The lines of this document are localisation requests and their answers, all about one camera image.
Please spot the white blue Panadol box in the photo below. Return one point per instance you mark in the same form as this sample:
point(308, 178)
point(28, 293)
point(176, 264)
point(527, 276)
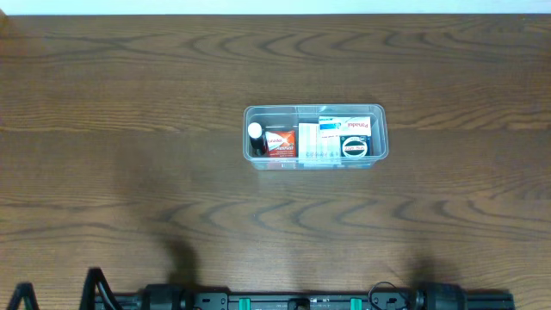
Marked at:
point(337, 126)

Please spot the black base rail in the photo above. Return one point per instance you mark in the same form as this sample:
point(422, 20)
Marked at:
point(431, 296)

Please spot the red Panadol ActiFast box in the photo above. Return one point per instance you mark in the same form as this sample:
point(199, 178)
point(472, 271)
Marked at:
point(281, 144)

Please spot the clear plastic container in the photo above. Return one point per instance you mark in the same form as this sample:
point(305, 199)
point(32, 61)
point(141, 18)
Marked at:
point(288, 117)

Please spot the white blue medicine box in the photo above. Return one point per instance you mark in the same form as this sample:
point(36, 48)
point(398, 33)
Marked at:
point(315, 150)

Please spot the dark bottle white cap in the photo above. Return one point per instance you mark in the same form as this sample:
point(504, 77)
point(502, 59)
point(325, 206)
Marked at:
point(257, 139)

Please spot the dark green Zam-Buk box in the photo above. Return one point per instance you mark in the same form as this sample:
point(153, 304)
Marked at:
point(354, 146)

